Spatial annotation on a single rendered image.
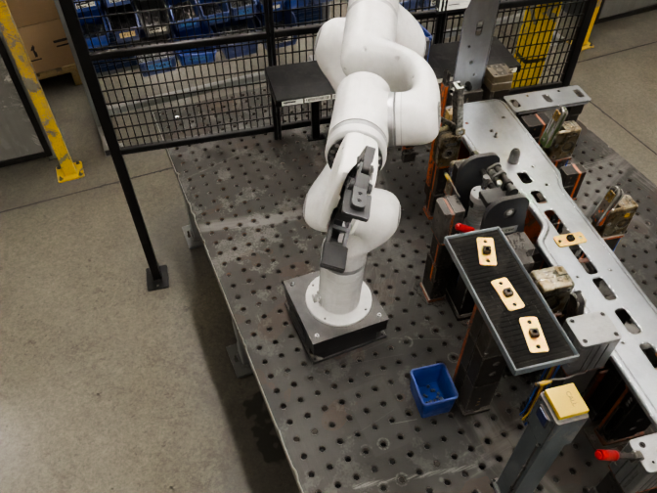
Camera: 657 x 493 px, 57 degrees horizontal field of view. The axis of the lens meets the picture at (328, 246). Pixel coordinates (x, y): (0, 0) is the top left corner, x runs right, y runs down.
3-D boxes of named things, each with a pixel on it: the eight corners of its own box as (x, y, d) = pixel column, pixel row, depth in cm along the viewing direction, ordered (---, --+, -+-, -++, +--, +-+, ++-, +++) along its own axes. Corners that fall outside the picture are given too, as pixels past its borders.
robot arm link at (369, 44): (438, 40, 106) (440, 159, 87) (348, 45, 108) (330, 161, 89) (439, -9, 99) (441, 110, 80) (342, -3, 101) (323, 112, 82)
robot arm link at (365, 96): (394, 167, 86) (330, 168, 87) (398, 115, 95) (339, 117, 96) (392, 117, 80) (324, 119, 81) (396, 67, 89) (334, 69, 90)
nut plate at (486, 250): (497, 266, 134) (498, 262, 133) (479, 265, 134) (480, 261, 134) (492, 239, 140) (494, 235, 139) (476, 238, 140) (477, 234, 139)
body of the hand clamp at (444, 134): (447, 216, 210) (463, 135, 184) (428, 220, 209) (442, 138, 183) (440, 205, 214) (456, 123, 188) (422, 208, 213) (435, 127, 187)
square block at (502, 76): (494, 156, 232) (515, 73, 206) (474, 159, 231) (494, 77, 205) (485, 144, 238) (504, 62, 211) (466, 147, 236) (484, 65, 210)
